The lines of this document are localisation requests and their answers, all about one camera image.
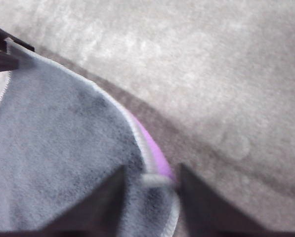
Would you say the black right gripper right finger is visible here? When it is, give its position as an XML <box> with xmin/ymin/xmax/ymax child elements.
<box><xmin>177</xmin><ymin>162</ymin><xmax>270</xmax><ymax>233</ymax></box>

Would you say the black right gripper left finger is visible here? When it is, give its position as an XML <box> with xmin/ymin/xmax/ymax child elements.
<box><xmin>37</xmin><ymin>164</ymin><xmax>127</xmax><ymax>233</ymax></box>

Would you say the purple towel with grey hem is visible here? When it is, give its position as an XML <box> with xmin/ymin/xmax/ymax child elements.
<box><xmin>0</xmin><ymin>40</ymin><xmax>182</xmax><ymax>237</ymax></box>

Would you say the grey table cloth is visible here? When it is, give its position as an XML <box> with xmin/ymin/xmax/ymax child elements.
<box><xmin>0</xmin><ymin>0</ymin><xmax>295</xmax><ymax>237</ymax></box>

